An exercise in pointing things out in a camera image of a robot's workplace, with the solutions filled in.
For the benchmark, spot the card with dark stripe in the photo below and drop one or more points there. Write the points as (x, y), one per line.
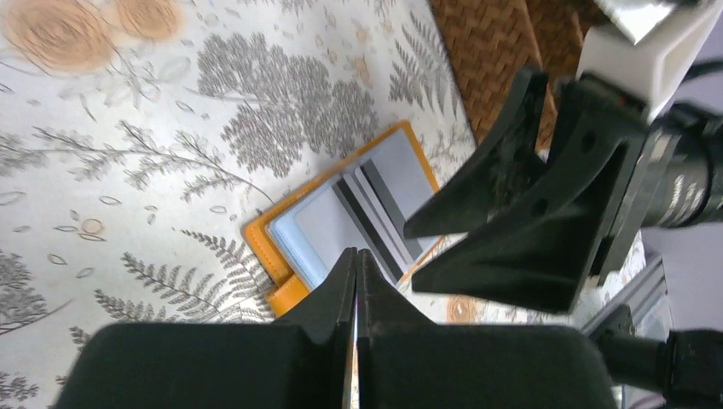
(375, 234)

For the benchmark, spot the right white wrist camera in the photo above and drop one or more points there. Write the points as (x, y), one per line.
(647, 46)

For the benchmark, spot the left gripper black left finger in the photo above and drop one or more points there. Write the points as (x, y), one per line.
(301, 360)

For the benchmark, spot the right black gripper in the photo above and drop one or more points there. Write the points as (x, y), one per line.
(595, 191)

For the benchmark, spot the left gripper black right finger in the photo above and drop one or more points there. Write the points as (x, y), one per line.
(409, 361)

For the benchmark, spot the floral patterned table mat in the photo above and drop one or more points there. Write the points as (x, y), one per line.
(137, 137)

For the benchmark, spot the brown wicker basket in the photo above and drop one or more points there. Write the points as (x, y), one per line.
(487, 41)

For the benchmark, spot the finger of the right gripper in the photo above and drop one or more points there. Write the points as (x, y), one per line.
(501, 168)

